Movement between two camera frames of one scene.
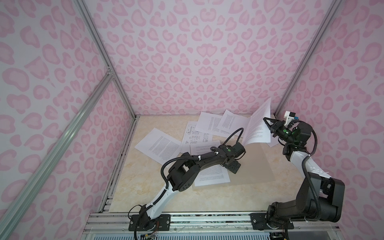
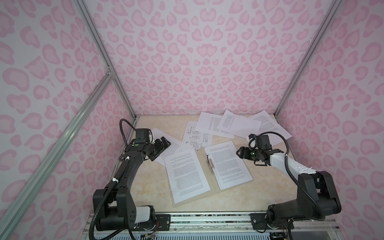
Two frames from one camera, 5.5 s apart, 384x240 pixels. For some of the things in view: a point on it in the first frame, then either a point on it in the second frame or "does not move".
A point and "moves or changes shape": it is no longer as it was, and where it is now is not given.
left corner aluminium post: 90,23 does not move
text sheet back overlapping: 231,123 does not move
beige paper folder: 255,168 → 210,176
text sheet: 208,123 does not move
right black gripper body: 286,135 → 254,154
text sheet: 257,130 → 229,169
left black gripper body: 233,167 → 153,147
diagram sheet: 193,136 does not move
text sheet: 160,146 does not move
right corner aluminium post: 333,10 does not move
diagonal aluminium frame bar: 11,223 does not move
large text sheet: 209,175 moves or changes shape
